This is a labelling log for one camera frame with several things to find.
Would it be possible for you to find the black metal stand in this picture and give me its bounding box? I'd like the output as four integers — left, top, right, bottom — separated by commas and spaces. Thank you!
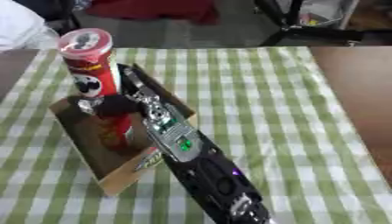
252, 0, 368, 47

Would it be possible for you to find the red cloth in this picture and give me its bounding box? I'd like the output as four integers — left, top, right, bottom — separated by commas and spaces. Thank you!
82, 0, 221, 26

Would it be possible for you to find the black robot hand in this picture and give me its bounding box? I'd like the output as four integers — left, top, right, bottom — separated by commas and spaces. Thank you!
74, 67, 158, 120

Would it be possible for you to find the tan cardboard box brown inside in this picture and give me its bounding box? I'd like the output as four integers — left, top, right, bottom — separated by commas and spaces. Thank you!
47, 62, 200, 197

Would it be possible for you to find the white bag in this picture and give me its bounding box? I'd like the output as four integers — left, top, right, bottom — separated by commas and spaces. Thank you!
297, 0, 361, 29

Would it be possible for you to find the red cylindrical snack can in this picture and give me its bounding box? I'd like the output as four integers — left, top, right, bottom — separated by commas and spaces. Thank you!
56, 27, 138, 154

